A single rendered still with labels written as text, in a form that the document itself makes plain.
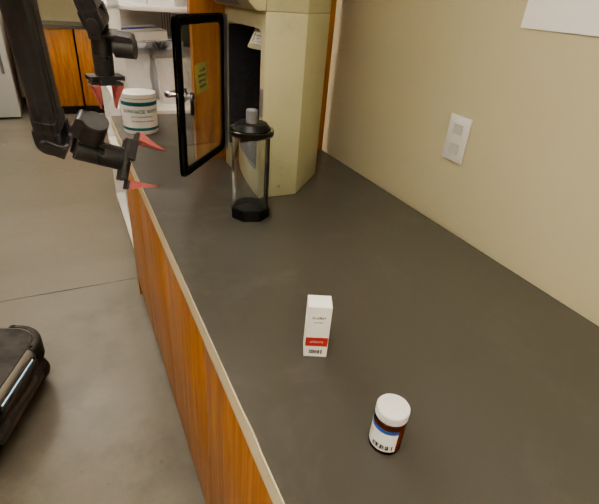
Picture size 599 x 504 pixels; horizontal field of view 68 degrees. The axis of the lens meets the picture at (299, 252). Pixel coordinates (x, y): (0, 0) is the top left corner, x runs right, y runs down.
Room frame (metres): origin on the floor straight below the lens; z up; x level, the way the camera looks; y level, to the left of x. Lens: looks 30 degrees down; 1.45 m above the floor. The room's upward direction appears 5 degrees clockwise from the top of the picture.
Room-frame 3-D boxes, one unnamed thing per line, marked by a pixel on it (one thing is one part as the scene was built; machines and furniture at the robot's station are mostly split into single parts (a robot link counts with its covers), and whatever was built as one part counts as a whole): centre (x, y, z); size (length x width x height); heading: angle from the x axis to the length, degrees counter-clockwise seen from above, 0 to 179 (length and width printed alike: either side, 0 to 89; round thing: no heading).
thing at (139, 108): (1.74, 0.66, 1.02); 0.13 x 0.13 x 0.15
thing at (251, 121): (1.06, 0.14, 1.18); 0.09 x 0.09 x 0.07
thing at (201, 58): (1.29, 0.31, 1.19); 0.30 x 0.01 x 0.40; 169
